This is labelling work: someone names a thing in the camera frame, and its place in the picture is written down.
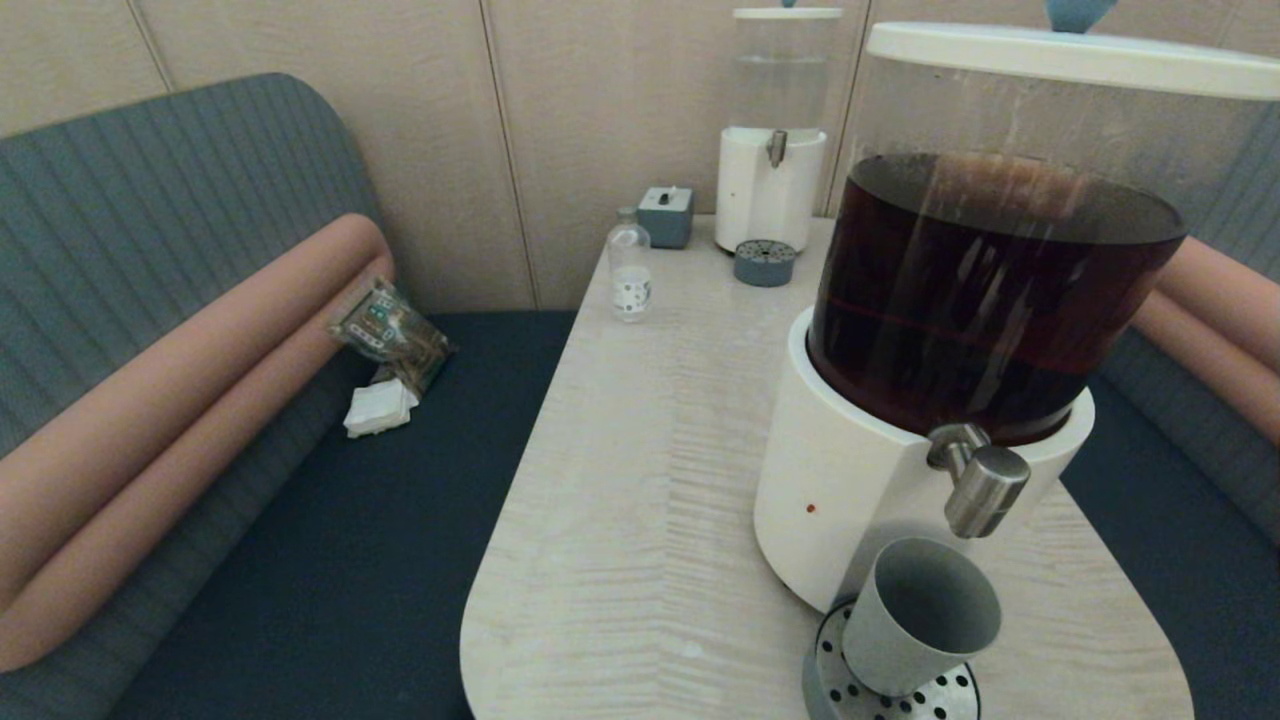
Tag large dark tea dispenser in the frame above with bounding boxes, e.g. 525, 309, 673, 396
753, 50, 1280, 616

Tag large steel dispenser tap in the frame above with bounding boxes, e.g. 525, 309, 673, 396
925, 422, 1032, 541

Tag grey plastic cup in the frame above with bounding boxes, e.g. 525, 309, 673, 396
842, 537, 1003, 699

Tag clear plastic bottle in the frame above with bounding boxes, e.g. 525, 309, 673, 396
607, 207, 654, 324

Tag grey-blue square box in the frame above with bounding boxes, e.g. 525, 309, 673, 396
637, 186, 695, 250

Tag small perforated drip tray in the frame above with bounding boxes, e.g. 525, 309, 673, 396
733, 240, 798, 289

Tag small clear water dispenser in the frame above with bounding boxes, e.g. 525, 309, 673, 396
714, 18, 844, 256

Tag clear snack packet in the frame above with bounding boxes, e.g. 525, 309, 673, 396
328, 277, 456, 396

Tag white folded napkins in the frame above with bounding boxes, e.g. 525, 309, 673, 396
343, 378, 421, 439

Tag dark blue seat cushion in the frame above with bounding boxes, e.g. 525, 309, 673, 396
105, 312, 581, 720
1060, 375, 1280, 720

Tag small white dispenser lid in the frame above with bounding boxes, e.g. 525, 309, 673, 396
733, 0, 844, 22

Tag pink bolster cushion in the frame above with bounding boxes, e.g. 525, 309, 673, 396
1150, 235, 1280, 376
0, 255, 396, 673
1130, 290, 1280, 446
0, 213, 393, 606

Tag large perforated steel drip tray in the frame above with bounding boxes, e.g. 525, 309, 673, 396
802, 597, 982, 720

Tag large white dispenser lid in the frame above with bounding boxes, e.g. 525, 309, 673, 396
865, 0, 1280, 103

